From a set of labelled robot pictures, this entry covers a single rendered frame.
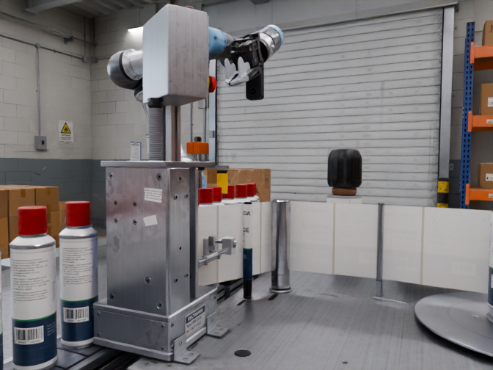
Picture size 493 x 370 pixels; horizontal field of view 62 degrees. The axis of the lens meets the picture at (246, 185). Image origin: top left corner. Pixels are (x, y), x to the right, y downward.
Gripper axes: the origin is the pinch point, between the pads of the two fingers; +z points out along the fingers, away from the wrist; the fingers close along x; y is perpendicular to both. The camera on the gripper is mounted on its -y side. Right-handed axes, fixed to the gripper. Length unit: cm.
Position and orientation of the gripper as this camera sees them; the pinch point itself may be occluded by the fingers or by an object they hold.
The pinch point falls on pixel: (232, 84)
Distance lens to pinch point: 101.1
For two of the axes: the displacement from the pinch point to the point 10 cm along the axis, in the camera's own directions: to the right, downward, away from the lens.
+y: -2.0, -8.4, -5.1
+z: -3.4, 5.5, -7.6
